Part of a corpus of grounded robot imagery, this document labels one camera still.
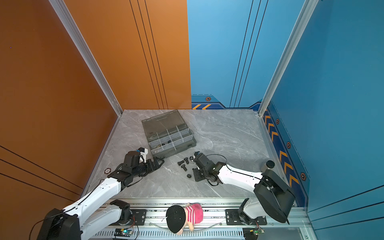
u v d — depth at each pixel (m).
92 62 0.90
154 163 0.76
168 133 1.03
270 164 0.81
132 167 0.66
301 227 0.72
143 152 0.79
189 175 0.85
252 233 0.71
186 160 0.92
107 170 0.89
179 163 0.92
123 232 0.71
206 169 0.65
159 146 0.99
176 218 0.66
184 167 0.89
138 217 0.73
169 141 1.02
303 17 0.73
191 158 0.94
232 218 0.72
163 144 0.97
